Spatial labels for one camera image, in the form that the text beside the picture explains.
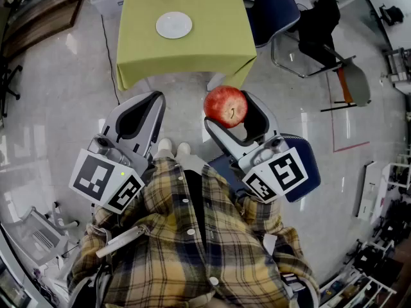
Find black jacket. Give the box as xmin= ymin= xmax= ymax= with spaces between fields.
xmin=297 ymin=0 xmax=342 ymax=73

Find black floor cable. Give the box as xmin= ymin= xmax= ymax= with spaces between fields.
xmin=101 ymin=14 xmax=121 ymax=106

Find person's left forearm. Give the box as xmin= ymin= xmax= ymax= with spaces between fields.
xmin=85 ymin=203 xmax=136 ymax=237

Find person's yellow plaid shirt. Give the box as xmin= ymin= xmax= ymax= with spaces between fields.
xmin=67 ymin=157 xmax=321 ymax=308

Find grey chair with orange leg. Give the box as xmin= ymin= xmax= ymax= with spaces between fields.
xmin=320 ymin=55 xmax=372 ymax=113

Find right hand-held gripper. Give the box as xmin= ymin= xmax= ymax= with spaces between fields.
xmin=204 ymin=90 xmax=306 ymax=204

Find white round plate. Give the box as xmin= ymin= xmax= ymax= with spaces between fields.
xmin=155 ymin=11 xmax=193 ymax=40

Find blue fabric chair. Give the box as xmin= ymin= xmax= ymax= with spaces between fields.
xmin=245 ymin=0 xmax=322 ymax=78
xmin=208 ymin=133 xmax=322 ymax=204

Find black office chair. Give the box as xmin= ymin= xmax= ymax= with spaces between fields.
xmin=378 ymin=4 xmax=405 ymax=27

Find green tablecloth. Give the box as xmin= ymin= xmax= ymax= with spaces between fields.
xmin=116 ymin=0 xmax=258 ymax=92

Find red apple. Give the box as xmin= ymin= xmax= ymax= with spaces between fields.
xmin=204 ymin=85 xmax=249 ymax=129

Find white wheeled cart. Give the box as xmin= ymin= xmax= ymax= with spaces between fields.
xmin=1 ymin=200 xmax=80 ymax=268

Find white harness strap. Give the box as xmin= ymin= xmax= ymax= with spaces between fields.
xmin=95 ymin=225 xmax=146 ymax=259

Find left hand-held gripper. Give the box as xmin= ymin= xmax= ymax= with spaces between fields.
xmin=69 ymin=90 xmax=166 ymax=214

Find white equipment rack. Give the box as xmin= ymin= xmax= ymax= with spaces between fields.
xmin=319 ymin=268 xmax=398 ymax=308

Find person's right white shoe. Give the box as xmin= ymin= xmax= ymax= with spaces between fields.
xmin=175 ymin=142 xmax=192 ymax=160

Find person's black inner shirt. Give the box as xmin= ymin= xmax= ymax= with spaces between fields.
xmin=182 ymin=168 xmax=207 ymax=248

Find person's right forearm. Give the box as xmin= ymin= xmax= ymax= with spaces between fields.
xmin=239 ymin=192 xmax=283 ymax=234

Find black office chair base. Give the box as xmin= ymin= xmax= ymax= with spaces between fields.
xmin=0 ymin=53 xmax=24 ymax=118

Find person's white shoe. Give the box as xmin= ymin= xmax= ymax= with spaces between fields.
xmin=157 ymin=137 xmax=175 ymax=156
xmin=175 ymin=142 xmax=192 ymax=160

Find person's beige trousers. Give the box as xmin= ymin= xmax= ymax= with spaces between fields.
xmin=152 ymin=149 xmax=210 ymax=175

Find white shelf unit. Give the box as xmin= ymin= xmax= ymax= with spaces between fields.
xmin=384 ymin=154 xmax=411 ymax=193

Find white low cabinet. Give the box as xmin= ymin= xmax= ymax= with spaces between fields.
xmin=357 ymin=161 xmax=391 ymax=221

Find person's left white shoe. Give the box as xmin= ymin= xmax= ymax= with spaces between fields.
xmin=157 ymin=137 xmax=175 ymax=156

